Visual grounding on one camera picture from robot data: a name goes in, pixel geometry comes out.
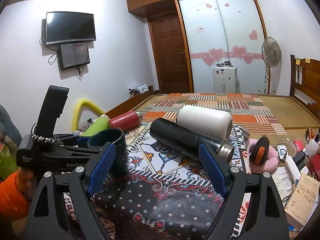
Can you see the dark wooden door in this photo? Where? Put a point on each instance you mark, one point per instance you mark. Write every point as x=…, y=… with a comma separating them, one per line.
x=169, y=53

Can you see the standing electric fan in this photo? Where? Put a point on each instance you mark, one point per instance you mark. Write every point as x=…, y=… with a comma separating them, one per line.
x=271, y=54

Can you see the lime green tumbler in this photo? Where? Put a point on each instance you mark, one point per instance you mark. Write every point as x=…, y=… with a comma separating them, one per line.
x=99, y=125

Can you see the red thermos bottle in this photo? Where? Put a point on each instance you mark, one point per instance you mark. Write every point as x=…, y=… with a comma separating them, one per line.
x=126, y=121

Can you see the patterned table cloth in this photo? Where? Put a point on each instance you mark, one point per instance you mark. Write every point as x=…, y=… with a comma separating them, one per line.
x=165, y=195

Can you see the white cylindrical cup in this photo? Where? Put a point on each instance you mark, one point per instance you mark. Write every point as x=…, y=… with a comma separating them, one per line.
x=205, y=121

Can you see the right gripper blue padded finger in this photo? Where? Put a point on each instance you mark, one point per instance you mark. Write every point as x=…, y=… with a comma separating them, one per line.
x=46, y=221
x=265, y=217

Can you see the wooden wardrobe with glass doors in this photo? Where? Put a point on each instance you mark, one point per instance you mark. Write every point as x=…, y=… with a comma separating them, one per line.
x=215, y=31

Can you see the black thermos flask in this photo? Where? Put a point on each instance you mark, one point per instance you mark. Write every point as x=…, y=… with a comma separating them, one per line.
x=187, y=142

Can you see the black orange handheld device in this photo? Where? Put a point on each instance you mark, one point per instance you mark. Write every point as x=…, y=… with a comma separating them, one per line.
x=258, y=150

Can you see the bag pile in corner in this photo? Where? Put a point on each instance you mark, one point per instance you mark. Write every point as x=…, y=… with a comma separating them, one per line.
x=138, y=89

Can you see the pink plush cushion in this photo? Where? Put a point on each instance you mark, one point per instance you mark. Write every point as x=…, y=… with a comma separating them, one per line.
x=271, y=164

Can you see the beige paper booklet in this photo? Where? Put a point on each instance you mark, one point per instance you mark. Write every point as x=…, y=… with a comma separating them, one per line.
x=301, y=203

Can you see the white squeeze bottle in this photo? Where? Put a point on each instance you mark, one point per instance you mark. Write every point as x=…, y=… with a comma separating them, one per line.
x=313, y=146

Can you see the wall-mounted black television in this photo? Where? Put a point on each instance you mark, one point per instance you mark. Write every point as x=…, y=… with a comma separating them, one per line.
x=68, y=26

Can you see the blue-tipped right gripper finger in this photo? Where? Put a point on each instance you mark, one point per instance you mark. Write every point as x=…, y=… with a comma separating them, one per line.
x=83, y=142

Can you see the red wallet box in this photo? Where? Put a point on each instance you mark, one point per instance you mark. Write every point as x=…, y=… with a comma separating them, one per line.
x=315, y=166

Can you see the wooden bed headboard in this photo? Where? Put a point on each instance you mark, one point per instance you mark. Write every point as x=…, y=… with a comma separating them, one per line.
x=305, y=79

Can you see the patchwork striped bed mat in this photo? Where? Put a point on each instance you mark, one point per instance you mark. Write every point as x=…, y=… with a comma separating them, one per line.
x=260, y=114

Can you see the small wall-mounted monitor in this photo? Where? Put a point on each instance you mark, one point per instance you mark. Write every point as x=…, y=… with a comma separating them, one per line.
x=71, y=55

